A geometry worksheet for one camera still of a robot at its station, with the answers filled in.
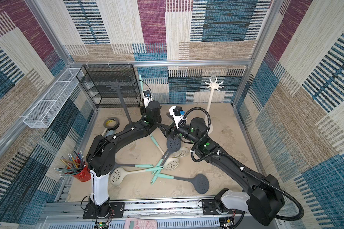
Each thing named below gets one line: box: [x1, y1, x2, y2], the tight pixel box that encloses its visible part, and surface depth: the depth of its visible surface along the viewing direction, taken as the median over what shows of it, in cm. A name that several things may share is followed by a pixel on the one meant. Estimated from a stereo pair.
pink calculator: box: [124, 218, 158, 229], surface depth 70 cm
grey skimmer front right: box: [155, 173, 210, 195], surface depth 81 cm
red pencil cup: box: [53, 150, 92, 182], surface depth 79 cm
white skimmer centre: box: [149, 135, 180, 171], surface depth 90 cm
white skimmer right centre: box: [172, 146, 190, 158], surface depth 93 cm
